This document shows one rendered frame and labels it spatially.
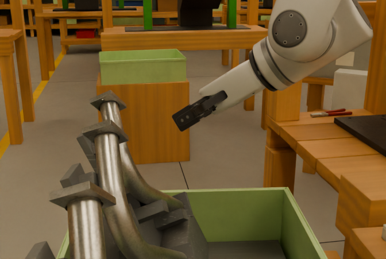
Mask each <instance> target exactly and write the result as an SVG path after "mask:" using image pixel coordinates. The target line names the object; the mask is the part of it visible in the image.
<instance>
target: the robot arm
mask: <svg viewBox="0 0 386 259"><path fill-rule="evenodd" d="M372 38H373V29H372V26H371V24H370V22H369V20H368V18H367V16H366V14H365V12H364V11H363V9H362V7H361V6H360V4H359V3H358V2H357V0H276V2H275V5H274V7H273V10H272V13H271V17H270V20H269V25H268V36H267V37H265V38H264V39H262V40H261V41H259V42H258V43H256V44H254V46H253V49H252V50H251V51H250V52H249V60H247V61H245V62H243V63H241V64H240V65H238V66H236V67H235V68H233V69H231V70H230V71H229V72H227V73H225V74H224V75H222V76H220V77H219V78H218V79H216V80H214V81H213V82H211V83H209V84H208V85H206V86H204V87H203V88H201V89H200V90H199V94H201V96H203V98H202V99H200V100H198V101H197V102H195V103H193V104H192V105H190V104H189V105H188V106H186V107H184V108H183V109H181V110H180V111H178V112H177V113H175V114H174V115H172V118H173V120H174V121H175V124H176V125H177V127H178V128H179V130H180V131H181V132H183V131H185V130H186V129H188V128H189V127H191V126H192V125H194V124H196V123H198V122H199V121H200V119H201V118H203V117H207V116H208V115H210V114H215V115H216V114H218V113H220V112H222V111H224V110H226V109H229V108H231V107H233V106H235V105H237V104H239V103H240V102H242V101H244V100H246V99H248V98H250V97H251V96H253V95H255V94H256V93H258V92H260V91H262V90H263V89H265V88H267V89H268V90H270V91H273V92H275V91H277V90H280V91H283V90H284V89H286V88H288V87H289V86H291V85H293V84H295V83H296V82H298V81H300V80H302V79H303V78H305V77H307V76H308V75H311V74H312V73H314V72H315V71H317V70H319V69H321V68H322V67H324V66H326V65H328V64H330V63H331V62H333V61H334V60H336V59H338V58H340V57H341V56H343V55H345V54H347V53H348V52H350V51H352V50H354V49H356V48H357V47H359V46H360V45H362V44H364V43H366V42H367V41H369V40H371V39H372Z"/></svg>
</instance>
